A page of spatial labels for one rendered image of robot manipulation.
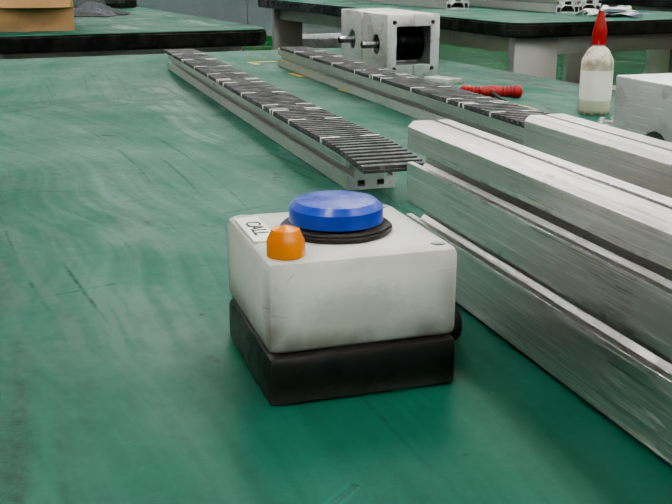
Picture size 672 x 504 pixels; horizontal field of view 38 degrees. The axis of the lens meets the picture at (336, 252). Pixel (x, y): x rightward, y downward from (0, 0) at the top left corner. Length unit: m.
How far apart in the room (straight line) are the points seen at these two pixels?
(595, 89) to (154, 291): 0.75
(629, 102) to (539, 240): 0.29
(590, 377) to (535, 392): 0.03
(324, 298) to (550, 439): 0.10
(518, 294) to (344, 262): 0.10
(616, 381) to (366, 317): 0.10
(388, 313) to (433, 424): 0.05
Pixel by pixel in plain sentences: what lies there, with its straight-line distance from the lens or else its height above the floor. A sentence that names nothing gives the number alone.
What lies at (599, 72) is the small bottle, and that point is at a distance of 1.18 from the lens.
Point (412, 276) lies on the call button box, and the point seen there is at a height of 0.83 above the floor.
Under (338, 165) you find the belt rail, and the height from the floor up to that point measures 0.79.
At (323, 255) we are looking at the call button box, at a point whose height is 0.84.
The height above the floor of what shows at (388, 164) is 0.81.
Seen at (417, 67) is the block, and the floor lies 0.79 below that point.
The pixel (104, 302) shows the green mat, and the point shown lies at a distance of 0.52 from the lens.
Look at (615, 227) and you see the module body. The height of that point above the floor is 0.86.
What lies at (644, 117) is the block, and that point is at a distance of 0.69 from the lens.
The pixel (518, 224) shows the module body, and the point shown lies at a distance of 0.44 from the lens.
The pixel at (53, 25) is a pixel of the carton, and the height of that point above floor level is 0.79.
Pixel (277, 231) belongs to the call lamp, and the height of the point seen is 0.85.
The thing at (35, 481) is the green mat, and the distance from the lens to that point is 0.36.
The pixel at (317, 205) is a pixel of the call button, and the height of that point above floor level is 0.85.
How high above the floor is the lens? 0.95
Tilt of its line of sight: 16 degrees down
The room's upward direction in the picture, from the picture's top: straight up
